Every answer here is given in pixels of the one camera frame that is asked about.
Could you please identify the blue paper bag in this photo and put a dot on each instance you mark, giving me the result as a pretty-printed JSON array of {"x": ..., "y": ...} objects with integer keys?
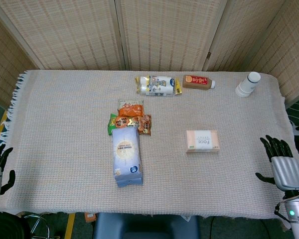
[{"x": 126, "y": 156}]

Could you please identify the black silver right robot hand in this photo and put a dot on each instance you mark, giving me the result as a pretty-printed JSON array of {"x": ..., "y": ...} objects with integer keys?
[{"x": 287, "y": 173}]

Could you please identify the chrome stool frame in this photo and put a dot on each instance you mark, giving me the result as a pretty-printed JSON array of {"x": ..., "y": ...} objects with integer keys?
[{"x": 37, "y": 224}]

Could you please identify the woven folding screen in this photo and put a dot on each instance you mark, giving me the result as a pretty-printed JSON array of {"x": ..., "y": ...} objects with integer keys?
[{"x": 164, "y": 32}]

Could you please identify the green orange noodle packet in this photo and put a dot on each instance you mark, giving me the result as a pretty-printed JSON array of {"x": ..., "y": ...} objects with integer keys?
[{"x": 120, "y": 122}]

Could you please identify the beige woven tablecloth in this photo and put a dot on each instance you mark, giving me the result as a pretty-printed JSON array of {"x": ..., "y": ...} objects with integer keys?
[{"x": 64, "y": 149}]

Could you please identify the dark blue chair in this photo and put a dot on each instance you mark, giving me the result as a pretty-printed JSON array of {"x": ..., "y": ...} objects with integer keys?
[{"x": 144, "y": 226}]

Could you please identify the brown orange snack packet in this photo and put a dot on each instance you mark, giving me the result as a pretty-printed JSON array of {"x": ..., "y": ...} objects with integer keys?
[{"x": 145, "y": 124}]

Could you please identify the small orange box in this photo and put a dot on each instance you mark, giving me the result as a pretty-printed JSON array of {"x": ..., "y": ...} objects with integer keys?
[{"x": 89, "y": 217}]

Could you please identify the pink tissue pack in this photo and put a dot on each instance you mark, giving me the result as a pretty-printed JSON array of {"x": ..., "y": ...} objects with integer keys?
[{"x": 202, "y": 141}]

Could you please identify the white paper cup stack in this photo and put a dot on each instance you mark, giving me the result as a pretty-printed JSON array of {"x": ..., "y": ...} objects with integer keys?
[{"x": 246, "y": 85}]

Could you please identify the brown bottle with red label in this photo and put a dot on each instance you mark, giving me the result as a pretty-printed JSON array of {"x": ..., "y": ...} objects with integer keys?
[{"x": 196, "y": 82}]

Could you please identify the orange white snack packet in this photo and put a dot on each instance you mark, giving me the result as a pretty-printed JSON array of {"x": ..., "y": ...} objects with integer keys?
[{"x": 130, "y": 108}]

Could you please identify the white pack with yellow ends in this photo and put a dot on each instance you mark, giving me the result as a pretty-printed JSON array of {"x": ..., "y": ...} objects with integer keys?
[{"x": 158, "y": 85}]

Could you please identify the black round object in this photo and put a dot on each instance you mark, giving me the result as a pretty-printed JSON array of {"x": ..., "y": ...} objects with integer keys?
[{"x": 7, "y": 226}]

